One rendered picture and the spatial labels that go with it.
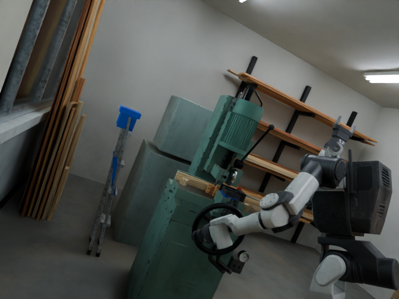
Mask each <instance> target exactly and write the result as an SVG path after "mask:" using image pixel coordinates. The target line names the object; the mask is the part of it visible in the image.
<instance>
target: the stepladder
mask: <svg viewBox="0 0 399 299"><path fill-rule="evenodd" d="M119 111H120V114H119V117H118V119H117V122H116V123H117V125H116V126H117V127H120V128H121V130H120V133H119V137H118V141H117V143H116V147H115V151H114V152H113V158H112V162H111V165H110V169H109V172H108V175H107V179H106V183H105V186H104V189H103V193H102V197H101V200H100V204H99V208H98V211H97V215H96V219H95V221H94V225H93V229H92V232H91V235H90V236H89V242H90V245H89V248H88V250H87V255H90V254H91V251H92V249H93V247H92V246H93V242H94V238H95V236H96V232H97V228H98V225H101V229H100V233H99V237H98V239H97V244H98V245H99V246H98V249H97V253H96V257H99V256H100V252H101V246H102V242H103V237H104V234H105V229H106V227H110V215H109V212H110V207H111V204H112V199H113V198H117V195H118V191H117V188H116V182H117V178H118V174H119V169H120V168H124V166H125V165H124V160H122V156H123V153H124V148H125V144H126V139H127V137H131V136H132V133H131V132H132V130H133V128H134V126H135V123H136V121H137V119H140V117H141V113H140V112H138V111H136V110H133V109H130V108H128V107H126V106H123V105H120V107H119ZM111 180H112V182H111V186H110V181H111ZM106 196H108V199H107V203H106V208H105V211H104V214H103V213H102V210H103V207H104V204H105V200H106ZM99 222H100V224H99Z"/></svg>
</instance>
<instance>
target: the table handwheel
mask: <svg viewBox="0 0 399 299"><path fill-rule="evenodd" d="M219 208H224V209H229V210H231V211H233V212H234V213H235V214H236V215H237V216H238V218H242V217H244V216H243V214H242V213H241V212H240V210H238V209H237V207H235V206H233V205H231V204H228V203H214V204H212V205H209V206H207V207H205V208H204V209H203V210H202V211H200V212H199V214H198V215H197V216H196V218H195V220H194V223H193V225H192V233H193V232H194V231H196V230H197V228H198V224H199V222H200V221H201V218H202V217H203V218H204V219H205V220H207V221H208V222H209V223H210V221H211V220H213V219H216V217H214V216H211V214H210V215H209V218H210V219H209V218H208V217H207V216H206V213H208V212H210V211H212V210H214V209H219ZM244 236H245V234H244V235H241V236H239V237H238V238H237V240H236V241H235V242H234V243H233V245H231V246H230V247H227V248H225V249H221V250H216V246H217V245H216V244H215V245H213V249H209V248H207V247H205V246H204V245H203V244H201V245H200V244H198V243H196V242H194V243H195V244H196V246H197V247H198V248H199V249H200V250H201V251H203V252H204V253H206V254H209V255H214V256H220V255H225V254H227V253H230V252H231V251H233V250H234V249H235V248H237V247H238V246H239V245H240V244H241V242H242V240H243V238H244Z"/></svg>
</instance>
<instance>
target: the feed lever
mask: <svg viewBox="0 0 399 299"><path fill-rule="evenodd" d="M273 129H274V125H272V124H270V125H269V126H268V130H267V131H266V132H265V133H264V134H263V136H262V137H260V139H259V140H258V141H257V142H256V144H255V145H254V146H253V147H252V148H251V149H250V150H249V151H248V153H247V154H246V155H245V156H244V157H243V158H242V159H241V160H239V159H236V160H235V162H234V165H233V167H234V168H238V169H242V168H243V165H244V162H243V160H244V159H245V158H246V157H247V156H248V155H249V154H250V152H251V151H252V150H253V149H254V148H255V147H256V146H257V145H258V144H259V142H260V141H261V140H262V139H263V138H264V136H266V134H267V133H268V132H269V131H270V130H273Z"/></svg>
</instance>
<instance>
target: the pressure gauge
mask: <svg viewBox="0 0 399 299"><path fill-rule="evenodd" d="M237 256H238V258H239V261H238V262H239V263H240V262H246V261H248V259H249V255H248V253H247V251H245V250H241V251H240V252H239V253H238V255H237ZM244 257H245V258H244Z"/></svg>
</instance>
